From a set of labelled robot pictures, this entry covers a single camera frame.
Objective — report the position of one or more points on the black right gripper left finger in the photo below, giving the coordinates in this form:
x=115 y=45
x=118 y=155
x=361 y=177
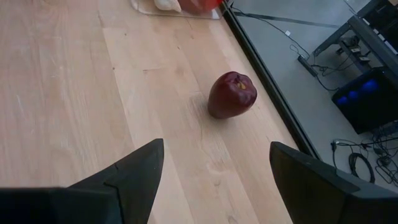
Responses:
x=136 y=186

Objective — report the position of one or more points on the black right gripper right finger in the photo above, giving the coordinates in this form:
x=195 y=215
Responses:
x=311 y=199

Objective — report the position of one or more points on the dark red apple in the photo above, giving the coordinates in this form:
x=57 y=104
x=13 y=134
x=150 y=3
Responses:
x=231 y=96

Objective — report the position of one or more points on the white garlic bulb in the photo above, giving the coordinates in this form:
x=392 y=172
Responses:
x=168 y=4

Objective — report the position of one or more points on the black computer tower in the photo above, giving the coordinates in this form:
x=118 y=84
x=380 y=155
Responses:
x=363 y=105

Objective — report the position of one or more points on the black power strip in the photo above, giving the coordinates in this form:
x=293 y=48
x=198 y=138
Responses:
x=308 y=66

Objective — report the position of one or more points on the white floor tape piece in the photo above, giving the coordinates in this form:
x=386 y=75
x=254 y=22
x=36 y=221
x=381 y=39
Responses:
x=287 y=33

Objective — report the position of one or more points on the clear plastic basket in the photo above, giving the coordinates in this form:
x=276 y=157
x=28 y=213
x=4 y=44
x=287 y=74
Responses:
x=149 y=13

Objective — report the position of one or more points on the black metal workstation desk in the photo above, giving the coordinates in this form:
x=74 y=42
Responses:
x=367 y=34

